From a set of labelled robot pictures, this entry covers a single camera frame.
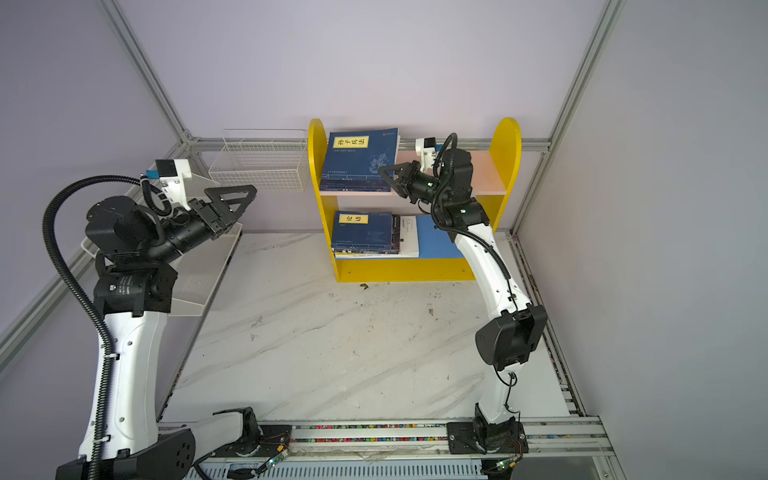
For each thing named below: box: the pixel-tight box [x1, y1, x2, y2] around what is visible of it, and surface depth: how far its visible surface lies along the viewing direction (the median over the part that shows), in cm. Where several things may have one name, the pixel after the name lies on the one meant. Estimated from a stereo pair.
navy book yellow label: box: [332, 211, 393, 253], surface depth 93 cm
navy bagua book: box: [320, 177, 391, 191], surface depth 76 cm
